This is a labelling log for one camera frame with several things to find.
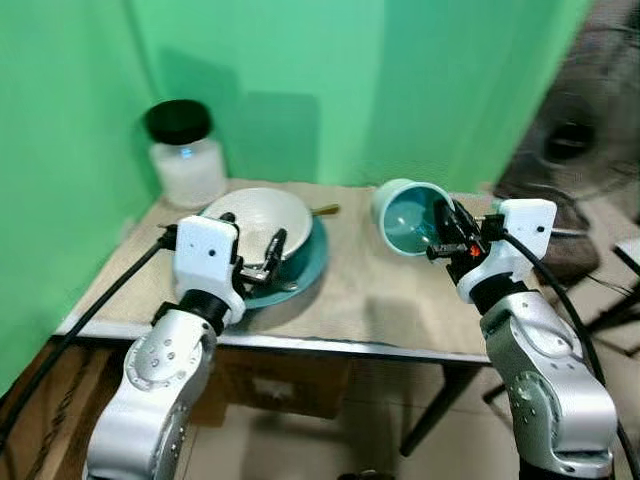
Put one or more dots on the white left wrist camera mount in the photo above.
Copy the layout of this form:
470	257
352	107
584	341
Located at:
205	258

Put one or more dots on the teal ceramic cup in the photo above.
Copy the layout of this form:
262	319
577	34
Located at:
405	215

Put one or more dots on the black standing fan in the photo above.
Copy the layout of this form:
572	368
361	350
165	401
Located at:
580	140

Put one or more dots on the glass jar with black lid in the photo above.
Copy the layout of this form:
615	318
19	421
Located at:
187	160

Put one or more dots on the brown wooden panel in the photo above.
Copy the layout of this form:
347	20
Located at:
55	400

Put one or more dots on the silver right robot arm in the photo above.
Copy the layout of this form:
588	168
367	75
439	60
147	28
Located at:
550	380

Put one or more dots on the white ceramic bowl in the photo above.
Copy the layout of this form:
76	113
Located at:
252	218

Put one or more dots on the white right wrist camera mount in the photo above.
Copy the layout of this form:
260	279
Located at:
520	235

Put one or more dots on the black metal table leg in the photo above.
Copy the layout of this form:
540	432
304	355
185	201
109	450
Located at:
438	405

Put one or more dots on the teal ceramic plate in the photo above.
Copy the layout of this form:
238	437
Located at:
308	262

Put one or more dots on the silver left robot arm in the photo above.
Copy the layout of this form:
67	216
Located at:
155	380

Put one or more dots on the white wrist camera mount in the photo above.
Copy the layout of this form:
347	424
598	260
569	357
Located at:
520	235
205	258

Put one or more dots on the grey side table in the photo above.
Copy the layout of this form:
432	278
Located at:
628	255

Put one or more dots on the brown cardboard box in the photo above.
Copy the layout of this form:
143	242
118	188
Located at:
285	385

